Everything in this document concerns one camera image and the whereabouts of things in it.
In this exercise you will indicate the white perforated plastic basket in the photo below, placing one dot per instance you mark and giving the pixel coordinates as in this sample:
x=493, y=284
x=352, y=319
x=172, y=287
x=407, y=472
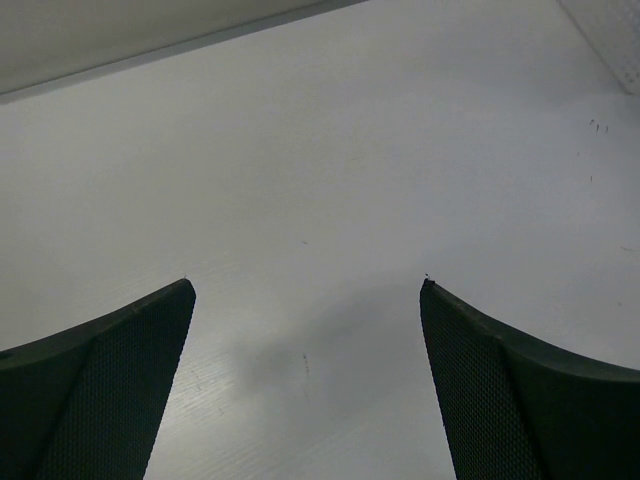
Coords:
x=611, y=28

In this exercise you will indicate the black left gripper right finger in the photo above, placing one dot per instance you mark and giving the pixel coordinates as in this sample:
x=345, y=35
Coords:
x=516, y=407

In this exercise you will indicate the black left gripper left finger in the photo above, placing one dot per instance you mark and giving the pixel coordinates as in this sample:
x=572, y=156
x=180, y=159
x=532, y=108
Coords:
x=87, y=402

